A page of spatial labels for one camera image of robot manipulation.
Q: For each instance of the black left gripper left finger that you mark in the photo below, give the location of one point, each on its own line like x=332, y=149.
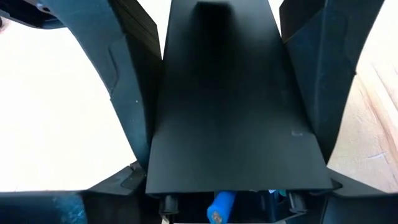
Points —
x=62, y=207

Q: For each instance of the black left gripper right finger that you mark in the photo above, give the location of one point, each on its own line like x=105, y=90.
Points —
x=360, y=208

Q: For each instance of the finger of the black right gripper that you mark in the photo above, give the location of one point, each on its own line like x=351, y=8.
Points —
x=124, y=77
x=326, y=77

